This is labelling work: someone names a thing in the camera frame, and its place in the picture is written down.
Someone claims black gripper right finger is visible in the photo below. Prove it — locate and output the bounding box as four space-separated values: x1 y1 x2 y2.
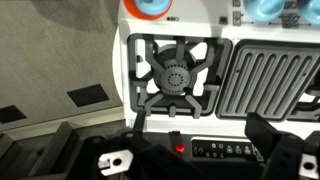
245 112 320 180

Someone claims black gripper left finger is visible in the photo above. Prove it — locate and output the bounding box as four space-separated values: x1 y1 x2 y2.
77 109 208 180

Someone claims red round stove button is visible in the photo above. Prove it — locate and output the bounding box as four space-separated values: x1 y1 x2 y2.
174 142 186 153

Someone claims white toy stove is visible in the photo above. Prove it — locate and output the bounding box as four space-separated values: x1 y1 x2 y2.
112 0 320 180

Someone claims blue stove knob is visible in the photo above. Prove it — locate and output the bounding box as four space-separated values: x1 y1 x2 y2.
297 0 320 26
242 0 287 23

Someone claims grey burner grate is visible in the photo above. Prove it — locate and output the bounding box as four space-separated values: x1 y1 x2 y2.
126 33 233 120
288 71 320 122

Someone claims black icon control panel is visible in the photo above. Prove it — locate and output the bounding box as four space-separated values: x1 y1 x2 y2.
191 138 265 162

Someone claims grey ribbed griddle plate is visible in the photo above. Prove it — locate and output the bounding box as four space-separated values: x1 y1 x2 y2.
215 38 320 122

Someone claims dark grey frame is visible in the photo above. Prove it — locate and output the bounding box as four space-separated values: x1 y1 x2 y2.
0 121 84 180

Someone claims blue knob with orange ring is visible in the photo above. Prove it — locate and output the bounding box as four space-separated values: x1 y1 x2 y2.
122 0 174 21

